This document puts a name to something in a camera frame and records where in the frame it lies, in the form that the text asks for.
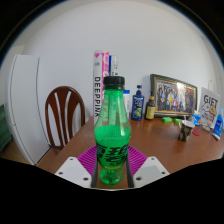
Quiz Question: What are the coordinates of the tall pink and white box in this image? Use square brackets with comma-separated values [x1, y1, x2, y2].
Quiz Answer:
[92, 50, 110, 126]

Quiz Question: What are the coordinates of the framed group photo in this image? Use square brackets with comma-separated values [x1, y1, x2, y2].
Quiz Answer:
[149, 73, 198, 118]

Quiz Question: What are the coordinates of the small snack packet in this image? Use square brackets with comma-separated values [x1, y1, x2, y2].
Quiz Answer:
[201, 123, 213, 132]

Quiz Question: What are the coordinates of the blue detergent bottle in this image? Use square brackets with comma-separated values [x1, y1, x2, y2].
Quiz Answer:
[211, 107, 224, 141]

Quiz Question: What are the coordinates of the green plastic drink bottle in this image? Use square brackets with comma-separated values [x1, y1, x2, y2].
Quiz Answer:
[93, 75, 132, 186]

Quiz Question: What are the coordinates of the white paper gift bag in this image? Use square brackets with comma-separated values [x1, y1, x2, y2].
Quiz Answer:
[197, 79, 222, 129]

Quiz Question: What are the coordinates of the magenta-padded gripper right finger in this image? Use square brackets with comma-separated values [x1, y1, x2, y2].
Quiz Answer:
[125, 144, 170, 189]

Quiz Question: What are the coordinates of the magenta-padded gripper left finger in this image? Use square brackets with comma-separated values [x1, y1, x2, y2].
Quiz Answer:
[54, 144, 100, 189]

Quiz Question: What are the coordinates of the floral patterned paper cup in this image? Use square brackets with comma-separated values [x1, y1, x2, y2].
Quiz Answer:
[178, 119, 195, 142]

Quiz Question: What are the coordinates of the dark blue pump bottle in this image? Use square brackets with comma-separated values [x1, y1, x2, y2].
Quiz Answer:
[130, 84, 146, 121]

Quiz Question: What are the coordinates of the white refrigerator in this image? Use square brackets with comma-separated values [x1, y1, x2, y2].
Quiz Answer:
[6, 54, 51, 166]

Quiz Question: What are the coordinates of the dark wooden chair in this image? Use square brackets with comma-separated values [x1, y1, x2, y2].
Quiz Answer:
[44, 85, 86, 149]

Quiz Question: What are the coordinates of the white lotion bottle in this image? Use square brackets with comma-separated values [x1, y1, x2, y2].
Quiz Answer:
[122, 89, 132, 118]

